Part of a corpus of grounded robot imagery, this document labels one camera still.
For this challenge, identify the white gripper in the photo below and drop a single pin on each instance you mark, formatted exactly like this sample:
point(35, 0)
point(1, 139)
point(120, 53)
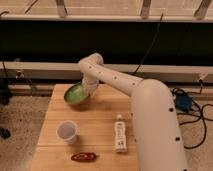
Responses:
point(89, 88)

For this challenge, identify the green ceramic bowl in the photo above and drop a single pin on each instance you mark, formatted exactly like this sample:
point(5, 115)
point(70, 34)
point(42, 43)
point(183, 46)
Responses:
point(75, 95)

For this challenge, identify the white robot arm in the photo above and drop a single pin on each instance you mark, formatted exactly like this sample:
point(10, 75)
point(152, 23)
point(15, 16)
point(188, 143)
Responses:
point(156, 128)

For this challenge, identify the clear plastic cup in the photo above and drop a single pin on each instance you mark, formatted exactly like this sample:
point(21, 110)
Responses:
point(67, 132)

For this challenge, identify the white squeeze bottle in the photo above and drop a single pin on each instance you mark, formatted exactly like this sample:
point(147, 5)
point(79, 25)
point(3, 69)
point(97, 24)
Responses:
point(120, 135)

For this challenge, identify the blue power adapter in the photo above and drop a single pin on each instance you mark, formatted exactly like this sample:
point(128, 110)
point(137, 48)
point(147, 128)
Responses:
point(183, 102)

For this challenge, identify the black object on floor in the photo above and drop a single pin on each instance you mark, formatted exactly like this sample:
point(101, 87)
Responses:
point(4, 133)

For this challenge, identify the grey metal rail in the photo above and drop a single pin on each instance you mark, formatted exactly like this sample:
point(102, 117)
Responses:
point(70, 71)

